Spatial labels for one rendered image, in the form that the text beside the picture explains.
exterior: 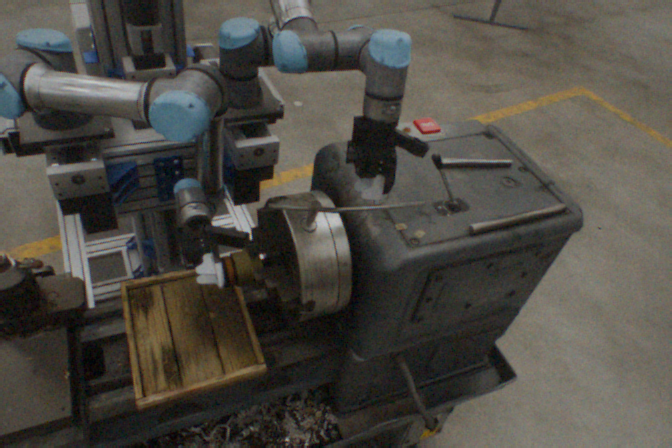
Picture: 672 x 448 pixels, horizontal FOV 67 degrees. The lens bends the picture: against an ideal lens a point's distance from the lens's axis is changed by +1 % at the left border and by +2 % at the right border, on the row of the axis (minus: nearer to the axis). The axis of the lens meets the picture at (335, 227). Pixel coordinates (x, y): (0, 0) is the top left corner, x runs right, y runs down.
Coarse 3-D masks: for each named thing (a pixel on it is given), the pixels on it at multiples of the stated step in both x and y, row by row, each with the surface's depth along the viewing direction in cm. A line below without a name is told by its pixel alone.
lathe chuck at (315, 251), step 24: (288, 216) 113; (288, 240) 114; (312, 240) 112; (288, 264) 118; (312, 264) 111; (336, 264) 113; (312, 288) 112; (336, 288) 115; (288, 312) 126; (312, 312) 118
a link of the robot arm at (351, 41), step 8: (336, 32) 95; (344, 32) 96; (352, 32) 96; (360, 32) 97; (368, 32) 97; (344, 40) 95; (352, 40) 95; (360, 40) 95; (368, 40) 94; (344, 48) 95; (352, 48) 95; (360, 48) 94; (344, 56) 95; (352, 56) 96; (344, 64) 96; (352, 64) 97
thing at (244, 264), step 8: (224, 256) 118; (232, 256) 119; (240, 256) 118; (248, 256) 118; (256, 256) 120; (224, 264) 116; (232, 264) 117; (240, 264) 117; (248, 264) 117; (256, 264) 119; (224, 272) 116; (232, 272) 116; (240, 272) 117; (248, 272) 117; (232, 280) 117; (240, 280) 117; (248, 280) 118
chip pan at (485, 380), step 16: (480, 368) 174; (448, 384) 167; (464, 384) 168; (480, 384) 169; (496, 384) 170; (384, 400) 160; (400, 400) 161; (432, 400) 163; (448, 400) 163; (368, 416) 156; (384, 416) 157; (400, 416) 157; (352, 432) 152
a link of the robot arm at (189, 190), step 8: (176, 184) 135; (184, 184) 133; (192, 184) 134; (200, 184) 137; (176, 192) 133; (184, 192) 131; (192, 192) 131; (200, 192) 133; (176, 200) 133; (184, 200) 130; (192, 200) 129; (200, 200) 130
